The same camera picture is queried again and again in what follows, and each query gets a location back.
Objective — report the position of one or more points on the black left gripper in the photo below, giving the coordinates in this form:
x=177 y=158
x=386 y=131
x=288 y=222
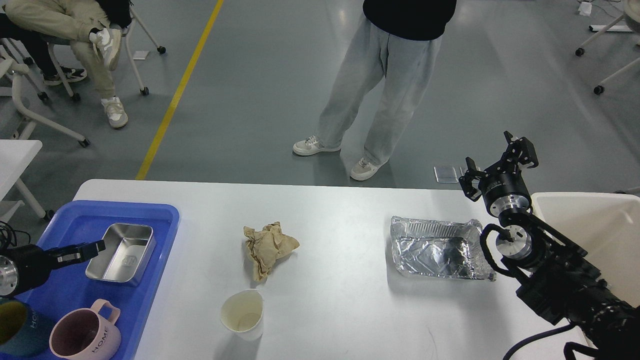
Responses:
x=26 y=267

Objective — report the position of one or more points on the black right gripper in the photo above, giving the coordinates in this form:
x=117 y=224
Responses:
x=507 y=189

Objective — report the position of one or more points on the stainless steel rectangular container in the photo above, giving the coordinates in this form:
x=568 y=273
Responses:
x=128 y=250

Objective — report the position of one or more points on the pink mug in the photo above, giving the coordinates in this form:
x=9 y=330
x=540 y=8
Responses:
x=87 y=333

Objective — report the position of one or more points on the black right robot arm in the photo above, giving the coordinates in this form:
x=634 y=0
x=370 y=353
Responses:
x=556 y=281

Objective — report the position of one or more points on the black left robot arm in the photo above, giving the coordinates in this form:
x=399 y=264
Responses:
x=9 y=239

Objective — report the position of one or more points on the clear floor plate right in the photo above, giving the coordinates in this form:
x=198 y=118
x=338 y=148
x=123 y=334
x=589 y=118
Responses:
x=464 y=170

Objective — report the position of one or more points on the clear floor plate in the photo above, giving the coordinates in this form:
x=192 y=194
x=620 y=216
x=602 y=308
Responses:
x=464 y=170
x=446 y=174

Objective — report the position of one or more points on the clear floor plate left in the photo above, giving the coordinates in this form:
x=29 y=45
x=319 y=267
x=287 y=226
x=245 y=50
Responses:
x=446 y=174

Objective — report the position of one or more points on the blue plastic tray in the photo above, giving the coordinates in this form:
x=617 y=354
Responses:
x=68 y=288

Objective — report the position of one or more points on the dark blue mug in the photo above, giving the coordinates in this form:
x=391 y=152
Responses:
x=24 y=332

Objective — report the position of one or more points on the aluminium foil tray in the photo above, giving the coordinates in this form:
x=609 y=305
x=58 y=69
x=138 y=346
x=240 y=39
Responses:
x=439 y=249

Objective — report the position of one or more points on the white side table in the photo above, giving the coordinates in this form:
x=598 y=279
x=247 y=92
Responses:
x=15 y=157

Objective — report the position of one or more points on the white plastic bin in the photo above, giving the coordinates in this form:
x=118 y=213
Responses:
x=607 y=226

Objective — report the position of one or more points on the standing person grey trousers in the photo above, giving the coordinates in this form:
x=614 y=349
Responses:
x=396 y=42

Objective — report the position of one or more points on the white paper cup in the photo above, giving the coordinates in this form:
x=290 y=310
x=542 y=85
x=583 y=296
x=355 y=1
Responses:
x=242 y=314

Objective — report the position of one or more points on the crumpled brown paper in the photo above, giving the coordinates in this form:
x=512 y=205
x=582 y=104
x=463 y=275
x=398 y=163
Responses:
x=266 y=246

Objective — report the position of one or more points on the seated person beige clothes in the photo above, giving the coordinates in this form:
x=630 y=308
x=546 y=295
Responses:
x=94 y=30

